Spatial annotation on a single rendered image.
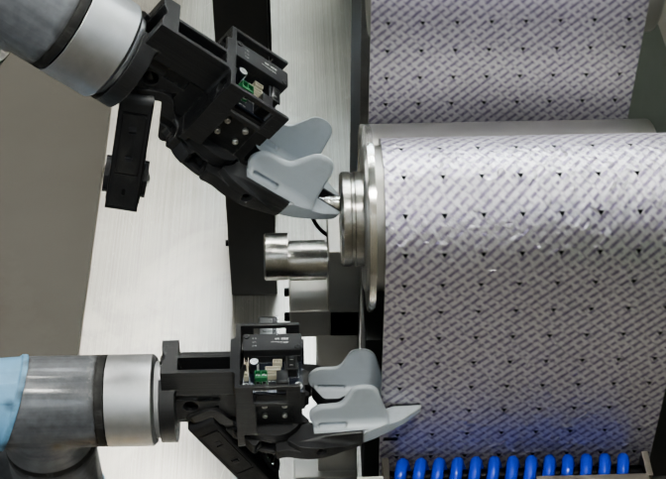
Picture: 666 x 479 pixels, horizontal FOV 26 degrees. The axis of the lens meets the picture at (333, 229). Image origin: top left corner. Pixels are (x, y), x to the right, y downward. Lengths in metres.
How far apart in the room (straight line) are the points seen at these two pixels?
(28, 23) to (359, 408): 0.42
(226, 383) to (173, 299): 0.43
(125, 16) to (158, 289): 0.63
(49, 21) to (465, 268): 0.36
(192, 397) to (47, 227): 1.90
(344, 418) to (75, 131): 2.17
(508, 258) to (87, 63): 0.35
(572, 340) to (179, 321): 0.53
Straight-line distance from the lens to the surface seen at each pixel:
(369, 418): 1.18
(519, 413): 1.23
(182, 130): 1.03
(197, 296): 1.58
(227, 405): 1.18
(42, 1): 0.98
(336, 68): 1.89
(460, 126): 1.26
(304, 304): 1.23
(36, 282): 2.94
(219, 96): 1.01
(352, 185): 1.11
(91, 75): 1.00
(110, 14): 1.00
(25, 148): 3.26
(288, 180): 1.07
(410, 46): 1.25
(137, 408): 1.16
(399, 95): 1.29
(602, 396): 1.22
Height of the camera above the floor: 2.01
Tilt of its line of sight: 42 degrees down
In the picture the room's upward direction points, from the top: straight up
